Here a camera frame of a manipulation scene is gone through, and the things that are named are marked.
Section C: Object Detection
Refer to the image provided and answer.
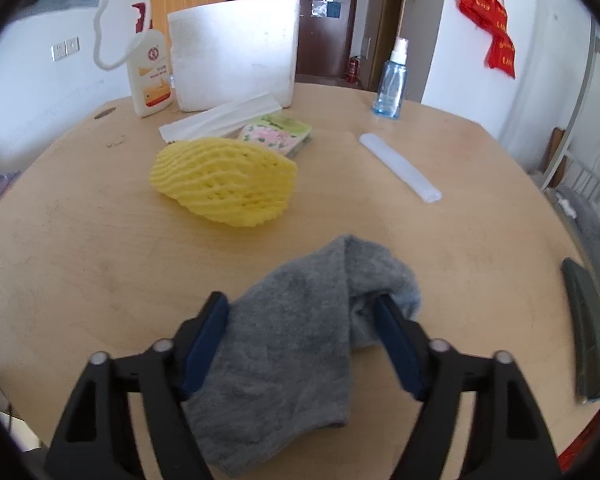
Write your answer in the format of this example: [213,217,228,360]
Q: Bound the white folded tissue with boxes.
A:
[159,92,283,143]

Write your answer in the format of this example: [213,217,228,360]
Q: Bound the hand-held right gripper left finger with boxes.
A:
[44,291,231,480]

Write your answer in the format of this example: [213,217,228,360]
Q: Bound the dark green flat case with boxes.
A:
[561,257,600,403]

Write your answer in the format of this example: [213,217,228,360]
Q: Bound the white lotion pump bottle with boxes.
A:
[126,2,175,119]

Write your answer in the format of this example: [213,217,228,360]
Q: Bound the wooden side door frame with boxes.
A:
[365,0,411,93]

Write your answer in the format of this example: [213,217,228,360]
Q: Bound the yellow foam fruit net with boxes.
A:
[149,136,299,228]

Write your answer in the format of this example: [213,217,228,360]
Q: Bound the grey blanket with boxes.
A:
[550,185,600,261]

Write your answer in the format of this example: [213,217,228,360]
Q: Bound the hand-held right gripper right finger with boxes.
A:
[375,294,563,480]

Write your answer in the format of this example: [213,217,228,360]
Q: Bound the dark brown door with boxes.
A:
[286,0,362,78]

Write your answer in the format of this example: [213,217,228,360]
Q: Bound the leaning wooden board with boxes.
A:
[547,127,566,186]

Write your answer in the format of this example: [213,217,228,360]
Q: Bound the papers on door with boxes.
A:
[304,0,342,20]

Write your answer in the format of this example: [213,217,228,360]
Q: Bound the white double wall socket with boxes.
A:
[51,36,81,62]

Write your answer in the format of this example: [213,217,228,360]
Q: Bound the white foam tube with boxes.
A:
[358,132,442,204]

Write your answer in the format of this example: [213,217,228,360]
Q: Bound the blue spray bottle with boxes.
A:
[373,37,410,120]

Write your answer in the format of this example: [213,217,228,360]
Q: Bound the red hanging bags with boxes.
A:
[455,0,517,80]

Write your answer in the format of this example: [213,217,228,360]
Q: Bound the grey sock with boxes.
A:
[182,234,423,478]

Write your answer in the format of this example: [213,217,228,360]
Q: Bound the floral tissue packet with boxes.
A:
[237,114,313,158]

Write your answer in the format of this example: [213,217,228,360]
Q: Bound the white foam box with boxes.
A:
[167,0,301,112]

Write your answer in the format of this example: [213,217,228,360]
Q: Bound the white metal bunk bed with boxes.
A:
[542,17,600,271]

